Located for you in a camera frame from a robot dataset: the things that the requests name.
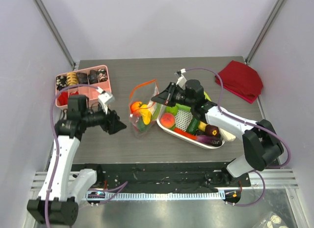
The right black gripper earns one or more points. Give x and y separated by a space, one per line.
170 95

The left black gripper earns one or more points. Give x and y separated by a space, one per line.
112 124

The yellow toy pepper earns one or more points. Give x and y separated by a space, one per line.
145 113

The orange toy tomato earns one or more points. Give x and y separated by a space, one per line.
135 106

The green toy avocado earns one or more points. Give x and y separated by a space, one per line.
142 127

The clear zip top bag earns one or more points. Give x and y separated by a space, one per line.
144 92

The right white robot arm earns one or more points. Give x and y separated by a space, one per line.
260 142

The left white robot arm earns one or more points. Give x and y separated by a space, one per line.
58 200

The light green toy fruit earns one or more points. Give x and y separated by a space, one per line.
172 110

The peach toy fruit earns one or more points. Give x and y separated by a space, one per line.
167 120

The white plastic basket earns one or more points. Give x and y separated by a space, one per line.
182 120

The red toy chili pepper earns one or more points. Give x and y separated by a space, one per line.
185 134

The green toy cucumber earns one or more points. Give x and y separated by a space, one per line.
193 126

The yellow toy lemon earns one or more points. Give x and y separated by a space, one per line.
202 126

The dark purple toy mangosteen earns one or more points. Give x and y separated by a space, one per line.
211 130

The red candies in tray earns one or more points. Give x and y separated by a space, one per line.
63 97

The tan striped pastry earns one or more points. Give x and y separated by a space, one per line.
71 79

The purple toy eggplant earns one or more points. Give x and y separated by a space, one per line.
209 140

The white green toy leek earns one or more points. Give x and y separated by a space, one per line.
225 135

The red folded cloth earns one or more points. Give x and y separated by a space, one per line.
241 80

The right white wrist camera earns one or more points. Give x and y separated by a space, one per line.
181 78

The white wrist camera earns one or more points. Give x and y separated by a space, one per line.
105 98
181 78

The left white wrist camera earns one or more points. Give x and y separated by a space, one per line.
105 98

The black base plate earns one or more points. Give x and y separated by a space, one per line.
164 178

